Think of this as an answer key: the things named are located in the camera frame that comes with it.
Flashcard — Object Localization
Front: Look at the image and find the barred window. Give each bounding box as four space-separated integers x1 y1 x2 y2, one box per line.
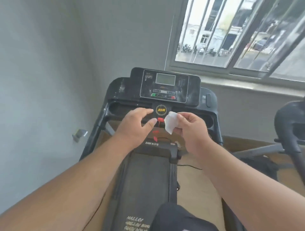
170 0 305 83

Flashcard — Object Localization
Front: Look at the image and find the person's left forearm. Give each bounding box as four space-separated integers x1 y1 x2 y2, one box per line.
0 133 137 231

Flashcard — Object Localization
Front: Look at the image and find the black treadmill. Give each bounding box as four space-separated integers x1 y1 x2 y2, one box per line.
79 67 224 231

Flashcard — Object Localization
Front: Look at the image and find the person's leg in dark shorts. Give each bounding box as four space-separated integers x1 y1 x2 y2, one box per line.
150 202 221 231

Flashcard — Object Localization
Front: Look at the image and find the person's right hand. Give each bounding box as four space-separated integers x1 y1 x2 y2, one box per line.
173 112 212 155

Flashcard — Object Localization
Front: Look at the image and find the black exercise machine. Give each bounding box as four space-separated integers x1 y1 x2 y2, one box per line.
232 101 305 188

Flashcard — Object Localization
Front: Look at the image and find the thin white wall cable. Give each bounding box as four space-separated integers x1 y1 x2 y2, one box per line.
164 15 175 70

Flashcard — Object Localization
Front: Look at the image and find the white wipe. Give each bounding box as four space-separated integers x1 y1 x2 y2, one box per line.
164 111 179 135

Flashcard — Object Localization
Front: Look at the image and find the black power cable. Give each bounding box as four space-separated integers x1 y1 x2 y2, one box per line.
177 164 203 171

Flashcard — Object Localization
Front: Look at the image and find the metal wall bracket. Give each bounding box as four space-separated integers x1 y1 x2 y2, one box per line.
72 129 88 143

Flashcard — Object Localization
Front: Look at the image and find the person's left hand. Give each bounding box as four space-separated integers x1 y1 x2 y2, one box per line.
114 108 157 153

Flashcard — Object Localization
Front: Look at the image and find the person's right forearm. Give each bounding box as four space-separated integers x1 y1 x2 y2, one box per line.
188 142 305 231

